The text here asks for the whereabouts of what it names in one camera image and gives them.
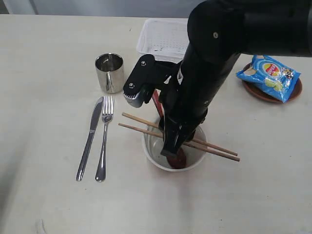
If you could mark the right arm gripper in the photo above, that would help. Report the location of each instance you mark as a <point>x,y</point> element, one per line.
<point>191,91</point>

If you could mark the wooden chopstick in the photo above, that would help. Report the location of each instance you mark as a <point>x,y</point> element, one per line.
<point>195,140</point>
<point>204,149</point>

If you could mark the reddish brown wooden spoon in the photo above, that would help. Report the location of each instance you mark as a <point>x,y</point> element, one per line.
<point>178,162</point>

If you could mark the white bowl dark rim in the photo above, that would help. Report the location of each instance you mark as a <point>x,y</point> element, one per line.
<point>152,147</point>

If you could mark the silver metal fork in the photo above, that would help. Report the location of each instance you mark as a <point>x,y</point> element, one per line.
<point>107,117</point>

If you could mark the silver table knife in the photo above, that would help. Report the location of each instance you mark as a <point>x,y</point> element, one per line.
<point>93,125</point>

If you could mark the brown round plate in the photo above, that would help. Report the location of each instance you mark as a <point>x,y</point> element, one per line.
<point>258,93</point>

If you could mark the white perforated plastic basket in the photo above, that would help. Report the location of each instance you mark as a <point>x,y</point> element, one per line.
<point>165,39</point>

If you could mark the shiny metal container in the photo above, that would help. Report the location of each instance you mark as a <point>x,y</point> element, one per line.
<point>110,72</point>

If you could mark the blue chips bag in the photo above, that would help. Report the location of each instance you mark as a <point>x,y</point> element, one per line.
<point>271,77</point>

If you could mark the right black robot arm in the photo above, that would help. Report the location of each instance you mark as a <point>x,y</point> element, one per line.
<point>219,31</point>

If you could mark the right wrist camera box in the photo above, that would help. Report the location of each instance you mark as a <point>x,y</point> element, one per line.
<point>148,75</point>

